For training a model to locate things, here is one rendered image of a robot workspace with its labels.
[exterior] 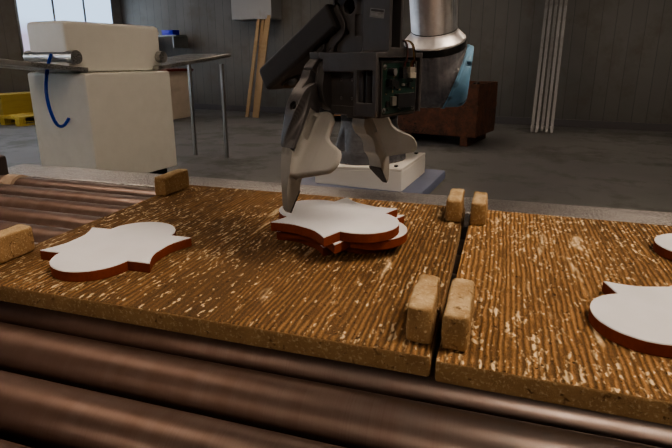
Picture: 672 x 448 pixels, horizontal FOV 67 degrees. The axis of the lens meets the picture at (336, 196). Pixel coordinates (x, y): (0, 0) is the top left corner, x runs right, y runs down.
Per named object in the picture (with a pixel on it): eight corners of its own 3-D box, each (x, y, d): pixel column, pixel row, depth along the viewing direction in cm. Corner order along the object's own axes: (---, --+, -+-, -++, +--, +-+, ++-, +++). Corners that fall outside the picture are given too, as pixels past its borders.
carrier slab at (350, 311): (184, 194, 77) (183, 183, 76) (464, 219, 65) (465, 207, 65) (-45, 293, 45) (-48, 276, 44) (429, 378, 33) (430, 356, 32)
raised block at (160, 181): (179, 186, 75) (178, 167, 75) (190, 186, 75) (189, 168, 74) (154, 196, 70) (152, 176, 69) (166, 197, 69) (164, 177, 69)
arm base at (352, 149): (344, 152, 117) (342, 109, 115) (410, 152, 113) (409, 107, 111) (325, 165, 103) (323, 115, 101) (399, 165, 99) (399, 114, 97)
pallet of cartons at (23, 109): (55, 115, 1003) (51, 89, 990) (90, 117, 967) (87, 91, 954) (-16, 123, 881) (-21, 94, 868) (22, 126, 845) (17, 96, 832)
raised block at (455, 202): (449, 208, 64) (450, 187, 63) (464, 209, 64) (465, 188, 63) (444, 222, 59) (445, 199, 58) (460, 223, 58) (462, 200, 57)
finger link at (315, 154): (307, 208, 40) (351, 107, 42) (257, 195, 44) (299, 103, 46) (328, 223, 42) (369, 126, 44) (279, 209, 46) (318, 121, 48)
